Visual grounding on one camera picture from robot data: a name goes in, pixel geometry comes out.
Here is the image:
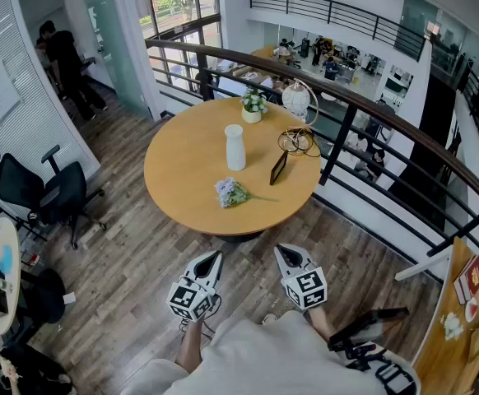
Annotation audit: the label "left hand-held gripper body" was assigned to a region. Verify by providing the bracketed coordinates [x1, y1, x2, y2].
[167, 276, 220, 323]

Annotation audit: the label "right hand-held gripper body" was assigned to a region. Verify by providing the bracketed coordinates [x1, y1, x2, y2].
[280, 266, 328, 310]

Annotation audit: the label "pale blue flowers bunch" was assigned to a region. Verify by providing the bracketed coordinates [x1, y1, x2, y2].
[214, 177, 281, 209]

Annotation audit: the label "white ribbed vase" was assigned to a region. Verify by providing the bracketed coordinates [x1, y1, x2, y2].
[224, 123, 247, 172]

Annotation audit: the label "person's right forearm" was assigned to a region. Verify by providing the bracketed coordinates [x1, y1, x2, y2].
[307, 305, 342, 344]

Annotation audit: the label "person's left forearm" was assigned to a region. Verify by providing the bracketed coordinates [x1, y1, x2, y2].
[174, 318, 207, 374]

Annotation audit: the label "dark brown bar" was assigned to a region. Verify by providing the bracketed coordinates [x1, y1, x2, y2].
[328, 306, 410, 353]

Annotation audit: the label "person's white shirt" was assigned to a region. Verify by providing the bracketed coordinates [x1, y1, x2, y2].
[119, 309, 421, 395]

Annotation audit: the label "round wooden table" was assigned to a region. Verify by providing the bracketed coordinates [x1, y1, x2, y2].
[143, 95, 323, 238]

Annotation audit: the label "black stool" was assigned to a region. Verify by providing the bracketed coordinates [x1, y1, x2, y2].
[20, 267, 67, 325]

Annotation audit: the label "black office chair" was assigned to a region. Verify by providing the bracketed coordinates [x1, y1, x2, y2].
[0, 144, 108, 250]

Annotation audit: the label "white globe lamp, gold stand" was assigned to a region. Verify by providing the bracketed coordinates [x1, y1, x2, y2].
[277, 78, 322, 159]

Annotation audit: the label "potted plant in cream pot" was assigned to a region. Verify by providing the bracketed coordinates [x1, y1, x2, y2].
[239, 87, 268, 124]

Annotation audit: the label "wooden sideboard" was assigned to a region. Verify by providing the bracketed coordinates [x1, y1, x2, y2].
[411, 236, 479, 395]

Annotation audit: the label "dark wood and metal railing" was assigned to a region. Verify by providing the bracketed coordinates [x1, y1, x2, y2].
[144, 37, 479, 281]

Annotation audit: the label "red and white ornament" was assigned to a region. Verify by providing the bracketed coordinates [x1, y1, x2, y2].
[464, 296, 479, 323]

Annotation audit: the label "red book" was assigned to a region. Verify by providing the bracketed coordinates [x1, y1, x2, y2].
[452, 252, 479, 306]

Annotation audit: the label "blue cloth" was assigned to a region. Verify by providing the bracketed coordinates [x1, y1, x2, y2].
[0, 244, 14, 275]

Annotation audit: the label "white window blinds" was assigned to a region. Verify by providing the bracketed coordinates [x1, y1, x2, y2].
[0, 0, 100, 205]

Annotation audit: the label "frosted glass partition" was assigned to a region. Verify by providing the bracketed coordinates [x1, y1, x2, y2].
[77, 0, 158, 118]

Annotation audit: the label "black metal balcony railing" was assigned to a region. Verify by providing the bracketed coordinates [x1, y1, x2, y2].
[247, 0, 426, 63]

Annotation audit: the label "black framed window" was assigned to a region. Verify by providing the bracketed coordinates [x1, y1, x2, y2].
[132, 0, 224, 96]

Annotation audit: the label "black cable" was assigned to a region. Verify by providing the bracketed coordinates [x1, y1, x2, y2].
[177, 294, 223, 343]

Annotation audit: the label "black picture frame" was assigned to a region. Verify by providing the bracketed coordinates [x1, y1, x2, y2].
[268, 150, 289, 187]

